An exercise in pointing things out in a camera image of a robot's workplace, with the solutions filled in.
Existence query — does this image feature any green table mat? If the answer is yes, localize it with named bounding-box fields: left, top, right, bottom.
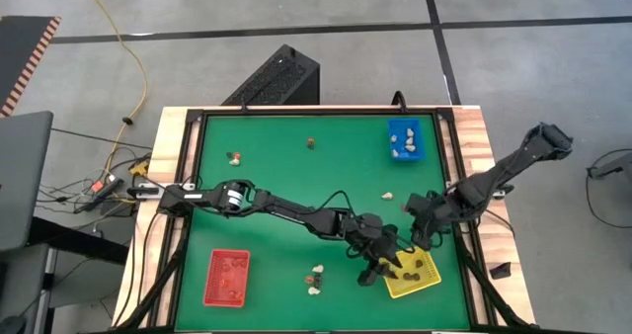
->
left=175, top=114, right=471, bottom=331

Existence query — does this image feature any black power strip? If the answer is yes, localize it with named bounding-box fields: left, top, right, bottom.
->
left=72, top=175, right=125, bottom=214

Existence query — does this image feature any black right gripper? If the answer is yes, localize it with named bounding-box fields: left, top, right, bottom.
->
left=404, top=193, right=448, bottom=250

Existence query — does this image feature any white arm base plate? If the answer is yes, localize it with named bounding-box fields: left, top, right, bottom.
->
left=135, top=184, right=163, bottom=200

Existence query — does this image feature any black floor cable loop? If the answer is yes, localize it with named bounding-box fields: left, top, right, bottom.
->
left=585, top=148, right=632, bottom=230

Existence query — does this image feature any red plastic basket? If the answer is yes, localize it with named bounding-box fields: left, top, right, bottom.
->
left=202, top=248, right=252, bottom=308

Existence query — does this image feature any black mat orange striped edge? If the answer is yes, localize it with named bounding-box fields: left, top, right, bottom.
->
left=0, top=15, right=63, bottom=120

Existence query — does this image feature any black computer tower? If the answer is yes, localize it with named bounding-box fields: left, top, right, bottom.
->
left=220, top=43, right=321, bottom=107

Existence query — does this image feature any yellow floor cable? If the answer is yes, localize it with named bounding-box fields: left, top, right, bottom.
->
left=78, top=0, right=150, bottom=177

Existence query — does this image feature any grey desk panel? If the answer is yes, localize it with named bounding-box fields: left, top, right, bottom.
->
left=0, top=110, right=55, bottom=254

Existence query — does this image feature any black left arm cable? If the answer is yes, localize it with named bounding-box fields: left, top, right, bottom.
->
left=315, top=190, right=356, bottom=216

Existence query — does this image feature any black table edge cable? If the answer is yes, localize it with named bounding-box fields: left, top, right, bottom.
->
left=391, top=90, right=409, bottom=115

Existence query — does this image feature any black desk top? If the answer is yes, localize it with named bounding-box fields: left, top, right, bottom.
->
left=27, top=216, right=130, bottom=266

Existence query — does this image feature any small black wedge object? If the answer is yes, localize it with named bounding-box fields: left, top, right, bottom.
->
left=489, top=261, right=514, bottom=281

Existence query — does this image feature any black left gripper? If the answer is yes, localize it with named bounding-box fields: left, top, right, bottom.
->
left=344, top=213, right=404, bottom=287

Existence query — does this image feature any thin black floor cable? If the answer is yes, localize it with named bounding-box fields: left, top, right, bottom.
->
left=48, top=125, right=154, bottom=152

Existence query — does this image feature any yellow plastic basket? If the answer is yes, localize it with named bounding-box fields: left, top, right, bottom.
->
left=378, top=246, right=442, bottom=300

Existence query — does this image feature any blue plastic basket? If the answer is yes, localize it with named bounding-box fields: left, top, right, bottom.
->
left=386, top=118, right=426, bottom=163

